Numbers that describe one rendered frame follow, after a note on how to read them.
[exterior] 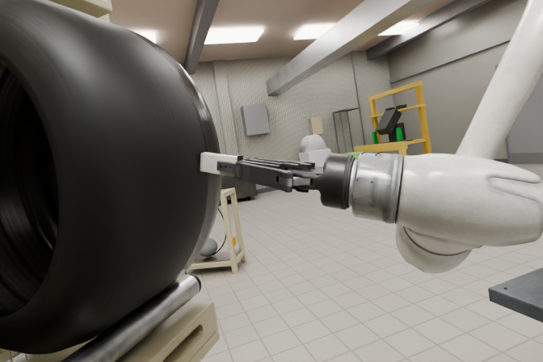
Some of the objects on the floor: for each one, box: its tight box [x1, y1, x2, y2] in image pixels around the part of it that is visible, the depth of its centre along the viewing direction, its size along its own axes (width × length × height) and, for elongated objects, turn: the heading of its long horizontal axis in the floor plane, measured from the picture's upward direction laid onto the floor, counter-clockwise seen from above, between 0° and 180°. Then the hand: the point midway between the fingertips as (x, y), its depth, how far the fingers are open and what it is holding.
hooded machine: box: [299, 134, 331, 167], centre depth 910 cm, size 75×62×134 cm
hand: (221, 164), depth 52 cm, fingers closed
